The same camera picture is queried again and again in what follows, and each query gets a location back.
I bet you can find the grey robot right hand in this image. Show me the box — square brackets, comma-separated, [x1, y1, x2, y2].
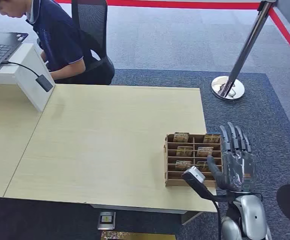
[207, 121, 257, 193]

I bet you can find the wooden card holder box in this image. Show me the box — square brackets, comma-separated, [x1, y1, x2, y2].
[163, 132, 223, 188]

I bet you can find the person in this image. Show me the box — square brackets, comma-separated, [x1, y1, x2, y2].
[0, 0, 98, 82]

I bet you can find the dark blue carpet rug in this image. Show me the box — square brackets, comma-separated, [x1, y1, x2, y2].
[111, 68, 290, 240]

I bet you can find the chrome round stanchion base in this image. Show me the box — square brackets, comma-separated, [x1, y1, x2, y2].
[211, 75, 245, 102]

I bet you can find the red barrier belt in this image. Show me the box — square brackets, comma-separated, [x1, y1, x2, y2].
[268, 7, 290, 66]

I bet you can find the gold patterned panel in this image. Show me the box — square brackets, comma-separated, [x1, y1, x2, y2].
[100, 231, 177, 240]

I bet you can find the metal floor socket box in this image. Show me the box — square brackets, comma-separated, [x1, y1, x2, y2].
[97, 211, 116, 231]

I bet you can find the black mesh office chair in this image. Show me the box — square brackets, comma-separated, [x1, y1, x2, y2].
[71, 0, 116, 86]

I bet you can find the black rectangular adapter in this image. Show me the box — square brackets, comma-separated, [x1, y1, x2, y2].
[35, 74, 54, 93]

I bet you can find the white laptop stand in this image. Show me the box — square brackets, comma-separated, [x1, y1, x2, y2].
[0, 43, 56, 113]

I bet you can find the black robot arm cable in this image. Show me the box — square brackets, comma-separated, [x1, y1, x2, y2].
[214, 198, 223, 240]

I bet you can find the chrome stanchion post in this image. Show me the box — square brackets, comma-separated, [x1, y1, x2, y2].
[220, 0, 277, 98]

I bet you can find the thin black laptop cable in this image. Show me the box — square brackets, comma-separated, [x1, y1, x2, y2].
[1, 60, 40, 78]

